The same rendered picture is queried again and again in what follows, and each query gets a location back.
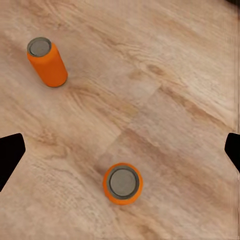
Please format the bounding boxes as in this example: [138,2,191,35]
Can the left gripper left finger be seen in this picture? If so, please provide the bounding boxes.
[0,133,26,192]

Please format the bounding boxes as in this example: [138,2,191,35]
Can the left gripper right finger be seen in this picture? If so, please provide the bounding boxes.
[224,132,240,172]

